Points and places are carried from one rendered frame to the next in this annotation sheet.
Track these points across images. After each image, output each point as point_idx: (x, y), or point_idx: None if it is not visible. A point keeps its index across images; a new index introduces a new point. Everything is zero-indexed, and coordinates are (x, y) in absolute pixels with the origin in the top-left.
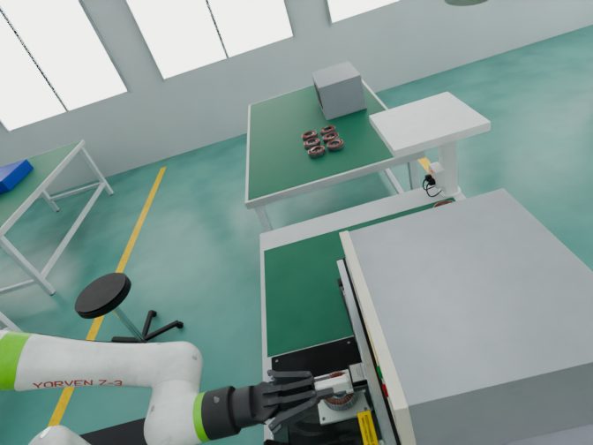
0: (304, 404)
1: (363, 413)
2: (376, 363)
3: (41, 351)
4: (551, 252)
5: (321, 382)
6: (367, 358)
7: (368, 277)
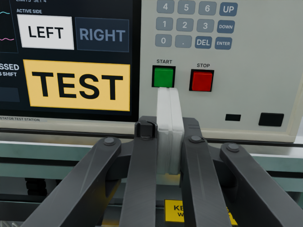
0: (242, 167)
1: (169, 211)
2: (101, 134)
3: None
4: None
5: (165, 117)
6: (81, 140)
7: None
